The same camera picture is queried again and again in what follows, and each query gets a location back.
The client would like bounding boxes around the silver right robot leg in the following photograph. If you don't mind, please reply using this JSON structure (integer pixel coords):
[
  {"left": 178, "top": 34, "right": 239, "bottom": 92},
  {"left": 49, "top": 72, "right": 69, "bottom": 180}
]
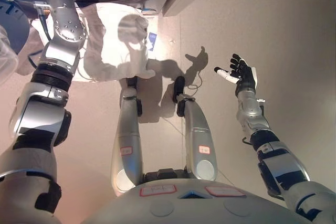
[{"left": 172, "top": 76, "right": 218, "bottom": 182}]

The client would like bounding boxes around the small blue white tag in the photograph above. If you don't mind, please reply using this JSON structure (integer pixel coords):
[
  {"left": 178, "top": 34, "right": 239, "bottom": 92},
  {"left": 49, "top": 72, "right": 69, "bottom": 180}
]
[{"left": 146, "top": 31, "right": 158, "bottom": 52}]

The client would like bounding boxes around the white laundry basket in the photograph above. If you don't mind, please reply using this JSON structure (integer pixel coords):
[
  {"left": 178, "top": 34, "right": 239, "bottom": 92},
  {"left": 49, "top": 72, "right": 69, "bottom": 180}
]
[{"left": 28, "top": 2, "right": 158, "bottom": 82}]

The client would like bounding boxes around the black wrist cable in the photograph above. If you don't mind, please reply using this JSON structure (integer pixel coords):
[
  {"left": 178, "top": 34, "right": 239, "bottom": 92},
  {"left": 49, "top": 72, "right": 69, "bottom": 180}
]
[
  {"left": 256, "top": 98, "right": 266, "bottom": 114},
  {"left": 27, "top": 1, "right": 53, "bottom": 69}
]

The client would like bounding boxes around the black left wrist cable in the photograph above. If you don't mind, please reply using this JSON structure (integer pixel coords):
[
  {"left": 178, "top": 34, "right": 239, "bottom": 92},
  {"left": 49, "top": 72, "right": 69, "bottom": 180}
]
[{"left": 27, "top": 1, "right": 53, "bottom": 69}]

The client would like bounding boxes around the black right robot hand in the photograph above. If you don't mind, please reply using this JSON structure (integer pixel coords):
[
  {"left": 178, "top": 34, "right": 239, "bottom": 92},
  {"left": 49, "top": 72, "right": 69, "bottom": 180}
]
[{"left": 214, "top": 53, "right": 258, "bottom": 91}]

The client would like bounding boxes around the round washing machine door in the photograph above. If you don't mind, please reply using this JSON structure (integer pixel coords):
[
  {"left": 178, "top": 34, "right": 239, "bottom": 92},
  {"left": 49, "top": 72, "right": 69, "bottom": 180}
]
[{"left": 0, "top": 0, "right": 31, "bottom": 75}]

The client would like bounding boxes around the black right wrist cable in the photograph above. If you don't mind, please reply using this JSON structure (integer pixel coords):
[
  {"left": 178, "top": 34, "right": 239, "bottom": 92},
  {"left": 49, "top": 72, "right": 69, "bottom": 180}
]
[{"left": 256, "top": 98, "right": 266, "bottom": 114}]

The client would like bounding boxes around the grey robot torso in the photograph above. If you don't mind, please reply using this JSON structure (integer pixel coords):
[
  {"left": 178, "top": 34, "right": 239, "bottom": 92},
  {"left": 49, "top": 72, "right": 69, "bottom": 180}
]
[{"left": 81, "top": 168, "right": 313, "bottom": 224}]

